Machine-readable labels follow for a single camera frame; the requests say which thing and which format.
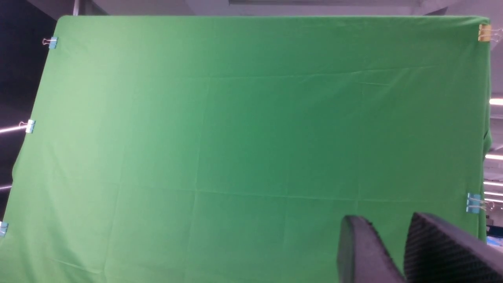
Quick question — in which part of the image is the blue binder clip lower left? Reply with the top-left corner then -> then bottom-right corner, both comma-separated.
0,221 -> 9,238

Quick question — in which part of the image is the blue binder clip middle left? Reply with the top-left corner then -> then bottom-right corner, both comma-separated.
18,119 -> 36,134

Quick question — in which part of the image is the blue binder clip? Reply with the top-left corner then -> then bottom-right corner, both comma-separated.
18,119 -> 36,134
0,221 -> 9,238
466,193 -> 494,214
42,37 -> 58,50

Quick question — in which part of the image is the green backdrop cloth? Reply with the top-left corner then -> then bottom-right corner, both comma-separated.
1,16 -> 491,283

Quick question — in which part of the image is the blue binder clip upper left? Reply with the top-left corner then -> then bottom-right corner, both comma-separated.
42,37 -> 58,50

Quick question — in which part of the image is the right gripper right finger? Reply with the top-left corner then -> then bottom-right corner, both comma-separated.
404,212 -> 503,283

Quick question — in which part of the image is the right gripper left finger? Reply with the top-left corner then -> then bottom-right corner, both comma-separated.
337,215 -> 406,283

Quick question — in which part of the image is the orange binder clip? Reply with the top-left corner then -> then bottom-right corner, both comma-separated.
478,24 -> 503,42

